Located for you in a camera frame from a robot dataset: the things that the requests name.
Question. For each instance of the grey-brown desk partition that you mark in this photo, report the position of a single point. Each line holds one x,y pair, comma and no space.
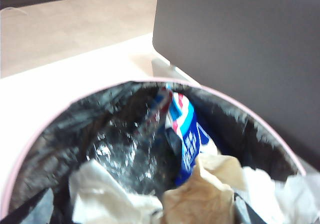
237,46

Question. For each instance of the round brown paper ball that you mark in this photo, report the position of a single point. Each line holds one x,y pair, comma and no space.
200,196

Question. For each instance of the black trash bag liner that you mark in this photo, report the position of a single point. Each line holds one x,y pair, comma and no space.
250,146

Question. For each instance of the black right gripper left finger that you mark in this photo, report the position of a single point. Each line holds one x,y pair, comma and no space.
30,209

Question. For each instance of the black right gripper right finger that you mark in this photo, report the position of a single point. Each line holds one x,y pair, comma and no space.
243,212

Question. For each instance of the white tissue paper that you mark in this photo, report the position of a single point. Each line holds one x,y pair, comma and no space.
275,196
107,191

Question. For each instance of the pink ribbed trash bin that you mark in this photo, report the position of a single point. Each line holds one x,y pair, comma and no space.
145,81

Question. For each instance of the blue white snack wrapper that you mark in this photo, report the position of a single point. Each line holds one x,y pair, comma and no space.
190,139

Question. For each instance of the glossy clear plastic film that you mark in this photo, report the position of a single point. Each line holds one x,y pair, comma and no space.
120,154

